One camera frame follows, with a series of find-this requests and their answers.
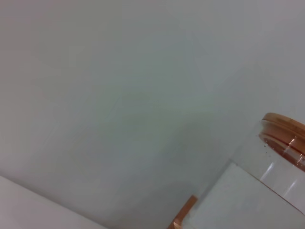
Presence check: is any wooden dispenser stand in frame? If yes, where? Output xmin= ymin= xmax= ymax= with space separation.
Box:
xmin=166 ymin=195 xmax=199 ymax=229

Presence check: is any clear glass water dispenser jar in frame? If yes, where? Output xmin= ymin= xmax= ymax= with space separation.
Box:
xmin=192 ymin=114 xmax=305 ymax=229

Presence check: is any copper orange jar lid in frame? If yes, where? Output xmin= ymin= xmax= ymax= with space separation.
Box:
xmin=258 ymin=112 xmax=305 ymax=172

